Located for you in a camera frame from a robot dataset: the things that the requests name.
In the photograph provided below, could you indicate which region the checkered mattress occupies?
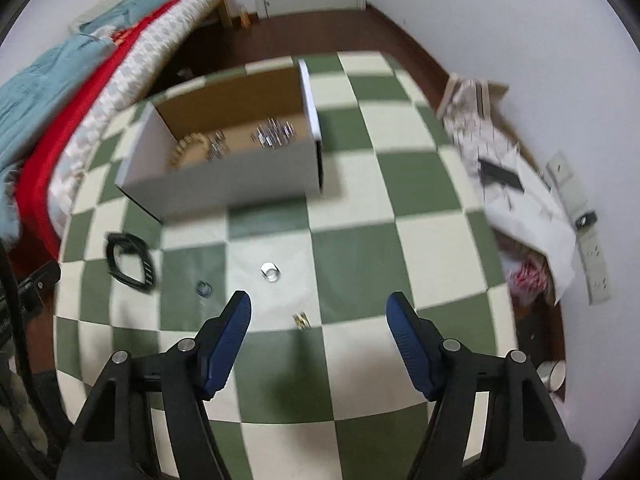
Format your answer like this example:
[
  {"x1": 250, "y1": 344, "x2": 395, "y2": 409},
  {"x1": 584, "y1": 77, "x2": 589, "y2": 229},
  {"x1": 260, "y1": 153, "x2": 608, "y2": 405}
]
[{"x1": 44, "y1": 0, "x2": 222, "y2": 242}]

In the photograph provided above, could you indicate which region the white cardboard box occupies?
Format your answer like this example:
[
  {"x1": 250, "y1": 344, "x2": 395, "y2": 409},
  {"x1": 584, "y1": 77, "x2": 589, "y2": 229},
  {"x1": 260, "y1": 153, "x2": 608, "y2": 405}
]
[{"x1": 115, "y1": 61, "x2": 323, "y2": 222}]

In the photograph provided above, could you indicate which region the black phone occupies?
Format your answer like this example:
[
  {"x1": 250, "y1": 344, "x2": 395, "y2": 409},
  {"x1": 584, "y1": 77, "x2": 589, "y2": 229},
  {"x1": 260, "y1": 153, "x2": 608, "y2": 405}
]
[{"x1": 478, "y1": 158, "x2": 524, "y2": 193}]

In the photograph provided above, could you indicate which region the black smart band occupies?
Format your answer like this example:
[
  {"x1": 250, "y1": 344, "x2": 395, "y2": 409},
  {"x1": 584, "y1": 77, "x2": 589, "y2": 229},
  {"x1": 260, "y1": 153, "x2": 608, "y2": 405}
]
[{"x1": 105, "y1": 232, "x2": 156, "y2": 294}]

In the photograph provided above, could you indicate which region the red blanket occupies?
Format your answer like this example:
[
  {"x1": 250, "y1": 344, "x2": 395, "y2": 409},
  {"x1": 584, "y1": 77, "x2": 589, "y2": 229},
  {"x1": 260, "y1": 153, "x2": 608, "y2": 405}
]
[{"x1": 13, "y1": 0, "x2": 208, "y2": 261}]

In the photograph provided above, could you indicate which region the floral tote bag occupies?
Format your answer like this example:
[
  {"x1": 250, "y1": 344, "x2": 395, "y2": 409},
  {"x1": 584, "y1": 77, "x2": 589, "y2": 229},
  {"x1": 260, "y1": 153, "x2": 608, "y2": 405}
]
[{"x1": 436, "y1": 74, "x2": 520, "y2": 174}]

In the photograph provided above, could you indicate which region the orange bottle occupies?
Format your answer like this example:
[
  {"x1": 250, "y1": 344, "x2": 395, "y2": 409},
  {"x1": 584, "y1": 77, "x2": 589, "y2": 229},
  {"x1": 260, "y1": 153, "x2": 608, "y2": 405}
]
[{"x1": 240, "y1": 10, "x2": 252, "y2": 29}]

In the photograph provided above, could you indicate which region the wooden bead bracelet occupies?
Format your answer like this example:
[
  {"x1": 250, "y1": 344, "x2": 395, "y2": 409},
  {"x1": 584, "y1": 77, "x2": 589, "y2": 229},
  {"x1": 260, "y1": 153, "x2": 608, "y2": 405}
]
[{"x1": 166, "y1": 131, "x2": 212, "y2": 170}]

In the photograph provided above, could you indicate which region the black plug adapter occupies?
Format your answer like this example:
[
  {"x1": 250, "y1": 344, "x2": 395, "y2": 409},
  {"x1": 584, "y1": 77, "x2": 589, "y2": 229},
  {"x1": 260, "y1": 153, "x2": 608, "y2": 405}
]
[{"x1": 574, "y1": 210, "x2": 598, "y2": 232}]

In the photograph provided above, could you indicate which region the white red plastic bag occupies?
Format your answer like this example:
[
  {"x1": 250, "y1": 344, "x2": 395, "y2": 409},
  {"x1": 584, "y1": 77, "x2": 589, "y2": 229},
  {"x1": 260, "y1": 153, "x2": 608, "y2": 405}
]
[{"x1": 500, "y1": 252, "x2": 552, "y2": 304}]

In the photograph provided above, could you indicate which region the white ceramic mug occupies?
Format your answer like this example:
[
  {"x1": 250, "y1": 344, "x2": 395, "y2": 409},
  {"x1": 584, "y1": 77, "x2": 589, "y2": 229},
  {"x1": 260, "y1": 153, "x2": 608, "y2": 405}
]
[{"x1": 537, "y1": 360, "x2": 566, "y2": 392}]

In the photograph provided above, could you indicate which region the gold earring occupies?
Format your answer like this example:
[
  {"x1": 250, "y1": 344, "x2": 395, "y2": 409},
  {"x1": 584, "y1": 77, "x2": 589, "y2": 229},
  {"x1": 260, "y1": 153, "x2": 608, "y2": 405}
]
[{"x1": 293, "y1": 312, "x2": 311, "y2": 330}]

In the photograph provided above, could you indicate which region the teal blanket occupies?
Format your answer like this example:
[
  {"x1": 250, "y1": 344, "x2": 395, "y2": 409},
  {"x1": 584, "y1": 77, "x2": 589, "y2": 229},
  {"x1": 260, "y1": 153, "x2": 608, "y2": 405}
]
[{"x1": 1, "y1": 0, "x2": 169, "y2": 247}]

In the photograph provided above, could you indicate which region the silver chain necklace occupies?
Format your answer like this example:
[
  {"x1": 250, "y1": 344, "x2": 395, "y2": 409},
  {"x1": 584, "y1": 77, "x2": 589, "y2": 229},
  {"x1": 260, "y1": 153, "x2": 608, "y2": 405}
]
[{"x1": 250, "y1": 117, "x2": 298, "y2": 150}]

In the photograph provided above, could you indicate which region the white wall socket strip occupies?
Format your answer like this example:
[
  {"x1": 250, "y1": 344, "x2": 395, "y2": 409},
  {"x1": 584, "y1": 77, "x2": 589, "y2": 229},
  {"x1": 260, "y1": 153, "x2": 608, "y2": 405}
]
[{"x1": 546, "y1": 151, "x2": 612, "y2": 304}]

